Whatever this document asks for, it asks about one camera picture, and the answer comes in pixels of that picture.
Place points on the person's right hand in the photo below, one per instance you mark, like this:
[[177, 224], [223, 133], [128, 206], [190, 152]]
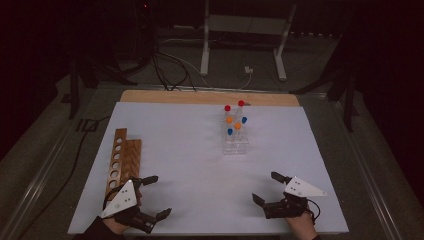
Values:
[[301, 227]]

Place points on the white plug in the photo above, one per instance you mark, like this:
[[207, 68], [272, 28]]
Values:
[[248, 70]]

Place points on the black tripod stand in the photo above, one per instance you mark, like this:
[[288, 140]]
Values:
[[348, 100]]

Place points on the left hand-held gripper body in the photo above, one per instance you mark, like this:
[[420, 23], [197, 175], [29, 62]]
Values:
[[121, 200]]

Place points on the white metal stand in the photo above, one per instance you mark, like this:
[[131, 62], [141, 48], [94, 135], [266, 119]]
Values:
[[206, 40]]

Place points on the orange capped test tube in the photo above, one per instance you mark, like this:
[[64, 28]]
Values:
[[229, 119], [237, 126]]

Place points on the person's left hand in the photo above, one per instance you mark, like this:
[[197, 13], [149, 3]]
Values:
[[117, 226]]

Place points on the metal floor rail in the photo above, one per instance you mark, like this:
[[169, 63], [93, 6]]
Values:
[[36, 186], [370, 173]]

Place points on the wooden test tube rack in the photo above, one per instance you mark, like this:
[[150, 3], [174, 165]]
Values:
[[124, 156]]

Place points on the clear plastic test tube rack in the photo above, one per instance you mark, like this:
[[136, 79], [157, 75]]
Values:
[[235, 144]]

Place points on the blue capped test tube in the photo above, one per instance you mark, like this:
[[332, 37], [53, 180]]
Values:
[[244, 120], [230, 131]]

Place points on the red capped test tube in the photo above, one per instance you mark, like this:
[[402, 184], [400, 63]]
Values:
[[241, 103], [227, 108]]

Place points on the black floor bracket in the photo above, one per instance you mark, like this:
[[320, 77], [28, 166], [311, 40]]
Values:
[[87, 125]]

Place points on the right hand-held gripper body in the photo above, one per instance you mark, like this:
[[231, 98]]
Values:
[[300, 190]]

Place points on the white table mat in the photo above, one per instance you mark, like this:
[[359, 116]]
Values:
[[186, 160]]

